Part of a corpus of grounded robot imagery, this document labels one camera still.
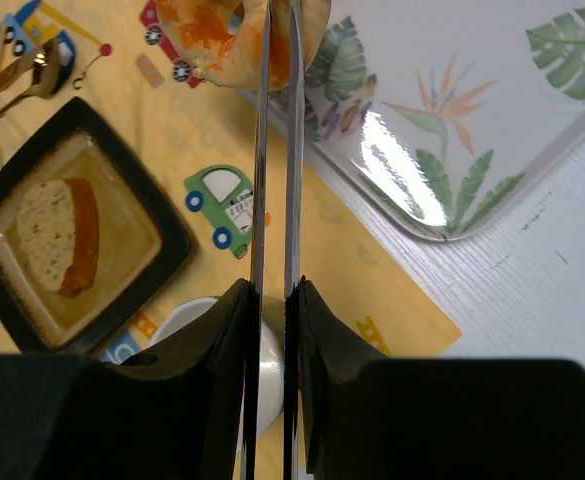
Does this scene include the ring-shaped orange bread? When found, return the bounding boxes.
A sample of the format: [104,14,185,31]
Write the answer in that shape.
[155,0,333,92]

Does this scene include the black square plate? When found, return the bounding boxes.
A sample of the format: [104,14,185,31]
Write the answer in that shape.
[0,97,192,354]

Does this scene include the gold spoon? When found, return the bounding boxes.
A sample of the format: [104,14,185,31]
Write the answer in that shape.
[0,38,62,117]

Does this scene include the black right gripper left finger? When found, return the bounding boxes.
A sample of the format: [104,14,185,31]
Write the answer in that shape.
[0,279,258,479]

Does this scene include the white-lined green cup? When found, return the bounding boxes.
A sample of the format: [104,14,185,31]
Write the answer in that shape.
[148,296,284,436]

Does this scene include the leaf-patterned white tray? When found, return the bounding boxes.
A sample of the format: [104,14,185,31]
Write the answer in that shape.
[305,1,585,241]

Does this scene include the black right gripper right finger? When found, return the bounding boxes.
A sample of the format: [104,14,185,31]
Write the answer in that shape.
[294,280,585,479]

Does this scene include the yellow cartoon placemat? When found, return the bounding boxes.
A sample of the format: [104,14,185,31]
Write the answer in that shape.
[0,0,463,480]

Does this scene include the metal tongs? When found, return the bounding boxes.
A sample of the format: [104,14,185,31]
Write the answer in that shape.
[250,1,305,479]

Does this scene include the sliced bread piece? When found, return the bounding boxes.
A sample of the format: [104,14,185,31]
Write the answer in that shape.
[15,178,100,297]

